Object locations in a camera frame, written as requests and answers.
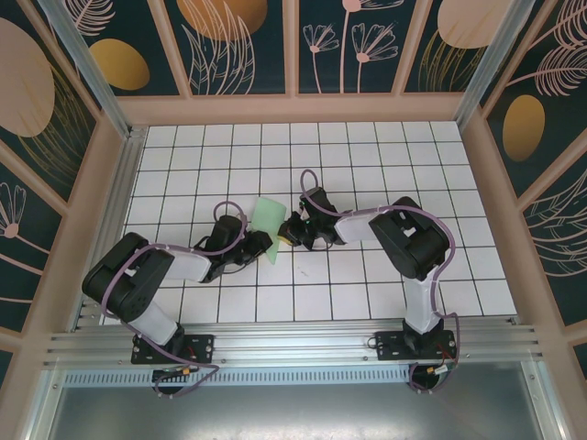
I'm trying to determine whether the slotted grey cable duct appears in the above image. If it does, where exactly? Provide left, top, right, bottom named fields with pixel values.
left=63, top=366, right=416, bottom=387

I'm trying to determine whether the long aluminium mounting rail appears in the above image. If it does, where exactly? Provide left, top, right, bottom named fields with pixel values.
left=43, top=319, right=547, bottom=368

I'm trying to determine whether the aluminium side rail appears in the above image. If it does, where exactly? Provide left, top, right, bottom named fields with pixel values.
left=72, top=126, right=149, bottom=332

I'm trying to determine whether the light green paper sheet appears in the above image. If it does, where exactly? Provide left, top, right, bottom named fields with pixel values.
left=252, top=196, right=288, bottom=266

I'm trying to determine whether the small black circuit board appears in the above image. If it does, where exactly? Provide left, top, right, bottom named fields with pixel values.
left=152, top=366, right=203, bottom=382

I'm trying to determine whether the black base plate left arm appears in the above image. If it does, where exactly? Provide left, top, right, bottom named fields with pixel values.
left=131, top=333, right=216, bottom=366

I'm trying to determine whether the black base plate right arm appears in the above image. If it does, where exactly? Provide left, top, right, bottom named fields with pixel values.
left=374, top=330, right=460, bottom=361

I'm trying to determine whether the grey sheet metal tray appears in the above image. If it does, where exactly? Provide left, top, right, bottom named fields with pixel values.
left=17, top=361, right=570, bottom=440

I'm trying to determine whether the aluminium corner post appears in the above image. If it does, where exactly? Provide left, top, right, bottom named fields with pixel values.
left=455, top=0, right=533, bottom=134
left=36, top=0, right=135, bottom=139

